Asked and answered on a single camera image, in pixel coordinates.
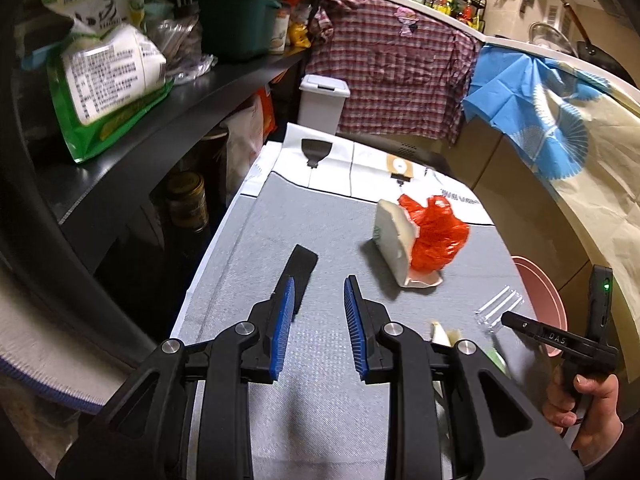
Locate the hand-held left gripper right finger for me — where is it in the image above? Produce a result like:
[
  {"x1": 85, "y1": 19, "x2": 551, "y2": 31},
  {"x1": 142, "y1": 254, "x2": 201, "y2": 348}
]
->
[{"x1": 342, "y1": 275, "x2": 586, "y2": 480}]

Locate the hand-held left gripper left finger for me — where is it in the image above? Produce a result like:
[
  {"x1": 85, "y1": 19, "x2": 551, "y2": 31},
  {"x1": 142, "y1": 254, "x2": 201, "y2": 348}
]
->
[{"x1": 55, "y1": 276, "x2": 297, "y2": 480}]

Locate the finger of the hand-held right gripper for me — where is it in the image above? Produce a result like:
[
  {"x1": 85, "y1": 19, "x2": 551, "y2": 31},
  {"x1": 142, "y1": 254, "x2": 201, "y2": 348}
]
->
[{"x1": 501, "y1": 311, "x2": 543, "y2": 343}]

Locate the pink plastic basin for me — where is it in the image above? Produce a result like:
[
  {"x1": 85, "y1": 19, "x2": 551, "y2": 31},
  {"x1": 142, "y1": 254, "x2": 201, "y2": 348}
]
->
[{"x1": 511, "y1": 255, "x2": 568, "y2": 358}]

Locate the floral printed packet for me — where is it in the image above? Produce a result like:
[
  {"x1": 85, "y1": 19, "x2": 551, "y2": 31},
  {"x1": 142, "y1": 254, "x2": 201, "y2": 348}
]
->
[{"x1": 482, "y1": 347, "x2": 511, "y2": 378}]

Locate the black piece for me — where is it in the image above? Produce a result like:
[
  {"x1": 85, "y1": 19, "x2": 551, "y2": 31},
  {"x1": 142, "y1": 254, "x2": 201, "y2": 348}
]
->
[{"x1": 274, "y1": 244, "x2": 319, "y2": 318}]

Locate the white wrapper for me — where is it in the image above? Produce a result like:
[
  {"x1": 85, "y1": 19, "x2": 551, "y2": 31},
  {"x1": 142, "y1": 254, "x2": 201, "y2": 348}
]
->
[{"x1": 430, "y1": 320, "x2": 463, "y2": 348}]

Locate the red plastic bag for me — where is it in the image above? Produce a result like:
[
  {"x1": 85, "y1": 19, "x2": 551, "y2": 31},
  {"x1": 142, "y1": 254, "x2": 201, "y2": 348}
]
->
[{"x1": 397, "y1": 195, "x2": 471, "y2": 273}]

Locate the person's right forearm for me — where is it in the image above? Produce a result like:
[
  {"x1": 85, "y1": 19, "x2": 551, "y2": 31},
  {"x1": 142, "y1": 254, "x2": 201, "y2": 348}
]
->
[{"x1": 570, "y1": 420, "x2": 640, "y2": 471}]

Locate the small white trash bin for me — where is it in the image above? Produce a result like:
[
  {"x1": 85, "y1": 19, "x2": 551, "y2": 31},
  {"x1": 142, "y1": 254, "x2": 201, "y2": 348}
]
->
[{"x1": 299, "y1": 74, "x2": 350, "y2": 133}]

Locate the person's right hand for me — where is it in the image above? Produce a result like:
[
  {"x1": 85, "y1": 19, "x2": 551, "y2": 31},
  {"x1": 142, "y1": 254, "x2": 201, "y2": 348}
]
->
[{"x1": 542, "y1": 365, "x2": 623, "y2": 453}]

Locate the grey table mat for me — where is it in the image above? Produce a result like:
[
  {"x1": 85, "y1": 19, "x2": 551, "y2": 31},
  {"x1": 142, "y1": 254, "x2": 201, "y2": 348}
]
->
[{"x1": 170, "y1": 170, "x2": 561, "y2": 480}]

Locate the cream and blue cloth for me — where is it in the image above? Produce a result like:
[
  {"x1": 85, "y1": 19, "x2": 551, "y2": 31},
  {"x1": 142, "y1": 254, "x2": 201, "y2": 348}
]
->
[{"x1": 462, "y1": 45, "x2": 640, "y2": 351}]

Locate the glass jar gold lid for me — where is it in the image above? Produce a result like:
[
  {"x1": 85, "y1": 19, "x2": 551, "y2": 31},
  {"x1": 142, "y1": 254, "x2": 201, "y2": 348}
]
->
[{"x1": 165, "y1": 171, "x2": 210, "y2": 233}]

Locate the beige kitchen cabinet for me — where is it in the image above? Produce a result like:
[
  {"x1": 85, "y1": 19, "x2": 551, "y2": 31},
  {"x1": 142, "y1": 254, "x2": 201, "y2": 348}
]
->
[{"x1": 450, "y1": 110, "x2": 601, "y2": 291}]

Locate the white printed sheet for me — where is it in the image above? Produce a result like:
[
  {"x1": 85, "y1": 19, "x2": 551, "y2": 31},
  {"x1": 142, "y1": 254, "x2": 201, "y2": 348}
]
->
[{"x1": 235, "y1": 122, "x2": 493, "y2": 226}]

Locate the white plastic bag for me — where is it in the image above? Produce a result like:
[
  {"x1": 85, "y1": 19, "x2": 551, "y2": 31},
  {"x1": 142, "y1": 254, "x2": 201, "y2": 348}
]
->
[{"x1": 225, "y1": 105, "x2": 266, "y2": 196}]

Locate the orange packet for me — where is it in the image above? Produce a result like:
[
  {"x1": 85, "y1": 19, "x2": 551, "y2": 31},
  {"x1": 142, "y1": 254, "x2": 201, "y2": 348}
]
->
[{"x1": 255, "y1": 87, "x2": 278, "y2": 136}]

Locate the black shelf rack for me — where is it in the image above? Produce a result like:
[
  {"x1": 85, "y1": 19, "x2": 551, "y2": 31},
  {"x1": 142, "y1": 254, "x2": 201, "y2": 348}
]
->
[{"x1": 0, "y1": 0, "x2": 326, "y2": 376}]

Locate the white cushion with blue trim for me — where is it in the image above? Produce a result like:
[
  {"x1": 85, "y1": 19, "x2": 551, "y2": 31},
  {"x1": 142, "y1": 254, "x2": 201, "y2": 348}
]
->
[{"x1": 0, "y1": 280, "x2": 146, "y2": 411}]

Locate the pink plaid cloth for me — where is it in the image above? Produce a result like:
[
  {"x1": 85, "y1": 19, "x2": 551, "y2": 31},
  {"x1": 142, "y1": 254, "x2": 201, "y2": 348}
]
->
[{"x1": 305, "y1": 0, "x2": 483, "y2": 143}]

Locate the black frying pan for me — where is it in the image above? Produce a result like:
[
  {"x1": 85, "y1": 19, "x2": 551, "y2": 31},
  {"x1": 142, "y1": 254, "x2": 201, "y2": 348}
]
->
[{"x1": 560, "y1": 0, "x2": 626, "y2": 73}]

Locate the metal pot lid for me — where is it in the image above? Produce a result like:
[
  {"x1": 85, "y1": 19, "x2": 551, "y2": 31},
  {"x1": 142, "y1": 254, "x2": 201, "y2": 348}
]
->
[{"x1": 529, "y1": 21, "x2": 576, "y2": 53}]

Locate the white paper cup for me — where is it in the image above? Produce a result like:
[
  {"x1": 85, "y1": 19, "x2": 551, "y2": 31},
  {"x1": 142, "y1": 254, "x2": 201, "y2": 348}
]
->
[{"x1": 270, "y1": 10, "x2": 291, "y2": 55}]

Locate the clear plastic bag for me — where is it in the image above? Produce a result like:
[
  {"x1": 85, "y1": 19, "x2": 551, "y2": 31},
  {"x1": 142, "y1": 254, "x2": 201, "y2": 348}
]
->
[{"x1": 150, "y1": 15, "x2": 218, "y2": 83}]

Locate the green and white food bag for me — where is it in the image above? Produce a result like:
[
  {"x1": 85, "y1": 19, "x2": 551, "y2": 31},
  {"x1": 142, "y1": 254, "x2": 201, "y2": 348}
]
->
[{"x1": 47, "y1": 25, "x2": 173, "y2": 165}]

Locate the green storage box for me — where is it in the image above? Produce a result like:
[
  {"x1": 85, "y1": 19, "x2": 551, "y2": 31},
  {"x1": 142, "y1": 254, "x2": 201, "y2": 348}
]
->
[{"x1": 167, "y1": 0, "x2": 290, "y2": 63}]

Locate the black spice rack with bottles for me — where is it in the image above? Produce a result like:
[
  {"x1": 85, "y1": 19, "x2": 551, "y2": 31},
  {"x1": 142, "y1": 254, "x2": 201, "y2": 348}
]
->
[{"x1": 429, "y1": 0, "x2": 488, "y2": 31}]

